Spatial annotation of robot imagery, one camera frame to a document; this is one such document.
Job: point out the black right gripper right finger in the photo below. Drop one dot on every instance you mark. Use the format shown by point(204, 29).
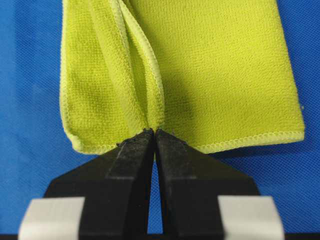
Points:
point(205, 199)

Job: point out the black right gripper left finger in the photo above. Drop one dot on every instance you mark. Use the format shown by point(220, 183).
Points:
point(106, 198)

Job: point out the yellow-green microfiber towel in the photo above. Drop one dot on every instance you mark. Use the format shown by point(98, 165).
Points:
point(216, 73)

